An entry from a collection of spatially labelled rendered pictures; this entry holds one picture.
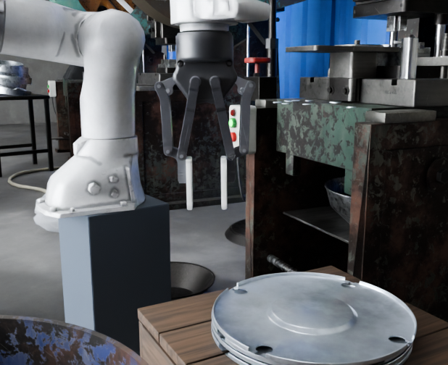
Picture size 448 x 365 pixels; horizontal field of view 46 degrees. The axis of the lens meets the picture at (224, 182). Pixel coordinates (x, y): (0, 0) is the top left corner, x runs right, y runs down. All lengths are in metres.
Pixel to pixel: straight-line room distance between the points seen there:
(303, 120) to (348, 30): 2.10
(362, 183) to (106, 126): 0.53
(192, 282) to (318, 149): 0.71
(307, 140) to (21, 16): 0.74
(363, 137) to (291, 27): 2.93
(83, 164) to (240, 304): 0.44
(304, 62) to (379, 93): 2.54
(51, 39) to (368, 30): 2.48
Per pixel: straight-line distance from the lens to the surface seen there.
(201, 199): 2.88
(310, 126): 1.36
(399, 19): 1.46
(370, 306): 0.84
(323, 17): 3.66
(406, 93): 1.23
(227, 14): 0.64
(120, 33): 1.00
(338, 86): 1.36
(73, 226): 1.13
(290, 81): 3.98
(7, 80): 3.96
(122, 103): 1.07
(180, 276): 1.84
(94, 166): 1.07
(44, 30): 1.04
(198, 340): 0.78
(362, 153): 1.11
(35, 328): 0.58
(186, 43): 0.68
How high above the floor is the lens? 0.73
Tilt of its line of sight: 12 degrees down
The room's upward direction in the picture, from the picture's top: straight up
